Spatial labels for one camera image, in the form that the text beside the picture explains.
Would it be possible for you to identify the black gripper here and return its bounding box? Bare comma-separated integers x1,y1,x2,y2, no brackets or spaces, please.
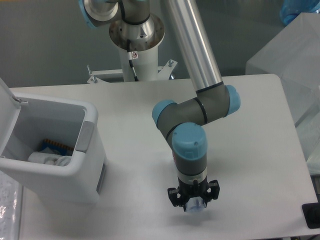
167,178,220,212

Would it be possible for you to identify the clear plastic water bottle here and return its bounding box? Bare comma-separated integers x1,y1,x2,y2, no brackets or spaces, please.
172,149,208,214

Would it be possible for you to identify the white tissue wrapper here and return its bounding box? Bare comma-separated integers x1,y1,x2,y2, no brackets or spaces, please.
27,151,72,167

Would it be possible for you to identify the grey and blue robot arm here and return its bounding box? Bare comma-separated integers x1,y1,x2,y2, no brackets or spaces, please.
78,0,241,212

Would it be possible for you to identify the white open trash can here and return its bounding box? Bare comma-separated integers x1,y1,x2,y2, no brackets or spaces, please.
0,82,107,203

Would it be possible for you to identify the black device at edge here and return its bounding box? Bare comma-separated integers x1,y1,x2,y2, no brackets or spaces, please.
302,202,320,229

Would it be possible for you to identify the blue snack packet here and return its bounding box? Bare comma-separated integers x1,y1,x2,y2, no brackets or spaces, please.
40,139,74,156

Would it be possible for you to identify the white table clamp bracket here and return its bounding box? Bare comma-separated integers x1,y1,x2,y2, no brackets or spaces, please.
87,59,178,84

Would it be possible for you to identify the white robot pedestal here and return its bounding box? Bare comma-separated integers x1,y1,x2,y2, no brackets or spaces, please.
109,13,165,82

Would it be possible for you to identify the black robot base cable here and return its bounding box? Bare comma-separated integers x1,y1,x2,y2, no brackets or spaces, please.
126,39,140,82

